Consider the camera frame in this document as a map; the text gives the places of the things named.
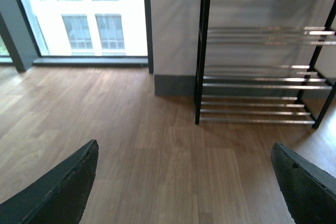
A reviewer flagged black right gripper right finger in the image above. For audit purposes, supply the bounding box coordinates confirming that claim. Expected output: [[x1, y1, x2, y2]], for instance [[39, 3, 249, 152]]
[[271, 142, 335, 223]]

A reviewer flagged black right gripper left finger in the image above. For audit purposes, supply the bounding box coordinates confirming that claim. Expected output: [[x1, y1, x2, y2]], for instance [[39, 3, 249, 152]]
[[1, 140, 99, 223]]

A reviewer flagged black metal shoe rack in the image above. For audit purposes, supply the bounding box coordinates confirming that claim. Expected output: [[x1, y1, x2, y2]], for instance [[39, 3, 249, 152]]
[[194, 0, 335, 129]]

